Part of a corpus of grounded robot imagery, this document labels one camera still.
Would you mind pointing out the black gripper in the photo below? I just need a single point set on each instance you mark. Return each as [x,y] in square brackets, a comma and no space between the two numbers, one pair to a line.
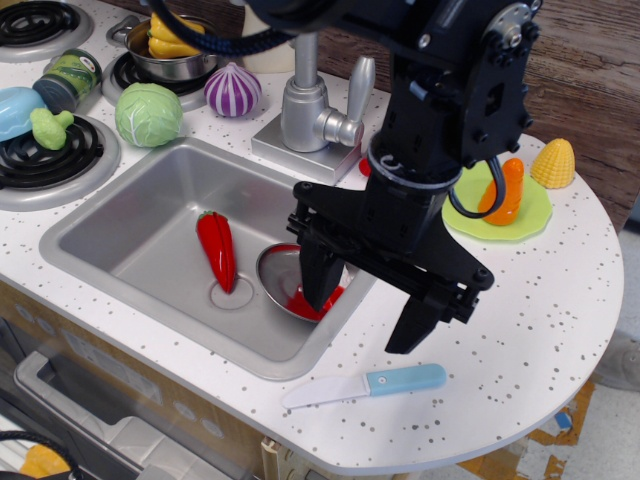
[392,229]

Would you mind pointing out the orange toy carrot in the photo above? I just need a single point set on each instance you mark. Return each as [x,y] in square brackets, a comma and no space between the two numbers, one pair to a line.
[513,172]

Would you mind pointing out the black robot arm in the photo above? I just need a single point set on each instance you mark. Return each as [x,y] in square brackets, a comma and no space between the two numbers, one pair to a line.
[457,99]

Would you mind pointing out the light green plate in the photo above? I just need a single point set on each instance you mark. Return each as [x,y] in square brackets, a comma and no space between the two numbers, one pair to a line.
[535,210]

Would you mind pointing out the small metal bowl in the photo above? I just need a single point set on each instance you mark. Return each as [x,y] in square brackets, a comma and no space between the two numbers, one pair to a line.
[279,274]

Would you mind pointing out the red ketchup toy bottle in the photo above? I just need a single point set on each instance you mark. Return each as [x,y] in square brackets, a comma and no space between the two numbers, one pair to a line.
[364,167]

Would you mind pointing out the red toy chili pepper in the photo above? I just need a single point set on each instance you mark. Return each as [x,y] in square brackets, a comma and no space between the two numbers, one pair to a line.
[215,236]

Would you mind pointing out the silver toy faucet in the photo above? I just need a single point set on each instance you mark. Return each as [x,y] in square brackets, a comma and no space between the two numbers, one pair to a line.
[309,136]

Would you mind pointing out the yellow toy corn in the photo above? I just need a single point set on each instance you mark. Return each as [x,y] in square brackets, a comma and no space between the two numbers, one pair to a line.
[554,167]

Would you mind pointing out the purple striped toy onion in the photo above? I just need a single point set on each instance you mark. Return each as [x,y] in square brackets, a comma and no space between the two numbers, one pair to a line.
[232,91]

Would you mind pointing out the cream toy bottle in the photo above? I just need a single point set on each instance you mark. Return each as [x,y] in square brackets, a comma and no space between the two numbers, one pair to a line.
[278,60]

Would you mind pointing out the green toy cabbage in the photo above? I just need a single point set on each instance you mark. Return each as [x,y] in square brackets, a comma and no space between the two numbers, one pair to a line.
[148,115]

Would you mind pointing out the yellow toy bell pepper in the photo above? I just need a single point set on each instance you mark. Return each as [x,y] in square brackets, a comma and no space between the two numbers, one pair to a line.
[164,44]

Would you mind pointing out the middle stove burner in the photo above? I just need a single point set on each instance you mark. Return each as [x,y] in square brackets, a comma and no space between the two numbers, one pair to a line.
[122,72]

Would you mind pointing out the stove burner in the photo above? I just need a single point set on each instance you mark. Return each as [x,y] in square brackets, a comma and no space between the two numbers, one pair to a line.
[35,178]
[39,30]
[122,72]

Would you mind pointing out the small metal pot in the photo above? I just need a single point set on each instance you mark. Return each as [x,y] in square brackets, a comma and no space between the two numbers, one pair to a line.
[166,70]

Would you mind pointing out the front left stove burner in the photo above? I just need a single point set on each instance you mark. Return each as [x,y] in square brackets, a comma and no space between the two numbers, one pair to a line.
[35,178]

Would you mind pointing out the green toy broccoli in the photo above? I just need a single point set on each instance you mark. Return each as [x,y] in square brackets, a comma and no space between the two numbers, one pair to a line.
[48,129]

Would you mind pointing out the green labelled toy can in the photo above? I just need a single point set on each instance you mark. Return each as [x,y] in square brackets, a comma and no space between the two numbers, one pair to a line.
[68,80]

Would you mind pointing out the light blue toy bowl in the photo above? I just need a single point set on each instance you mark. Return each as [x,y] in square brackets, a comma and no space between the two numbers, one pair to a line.
[17,103]

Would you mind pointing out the back left stove burner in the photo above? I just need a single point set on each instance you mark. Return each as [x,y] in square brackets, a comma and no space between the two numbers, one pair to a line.
[39,30]

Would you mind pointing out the blue handled toy knife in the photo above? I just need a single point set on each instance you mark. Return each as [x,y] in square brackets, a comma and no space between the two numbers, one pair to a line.
[370,384]

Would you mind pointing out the grey oven door handle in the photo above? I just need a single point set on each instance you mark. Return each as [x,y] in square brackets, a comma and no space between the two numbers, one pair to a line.
[83,416]

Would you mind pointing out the yellow object with black cable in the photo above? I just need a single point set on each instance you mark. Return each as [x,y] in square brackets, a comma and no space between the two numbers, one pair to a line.
[46,459]

